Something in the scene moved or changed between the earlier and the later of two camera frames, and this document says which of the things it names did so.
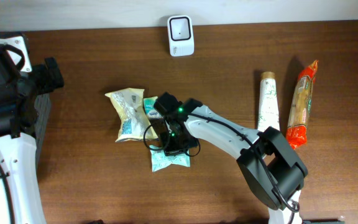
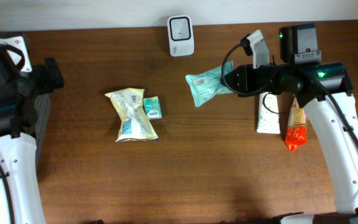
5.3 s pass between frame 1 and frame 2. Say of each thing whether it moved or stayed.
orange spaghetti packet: stayed
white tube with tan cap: stayed
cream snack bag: stayed
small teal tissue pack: stayed
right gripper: moved
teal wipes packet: moved
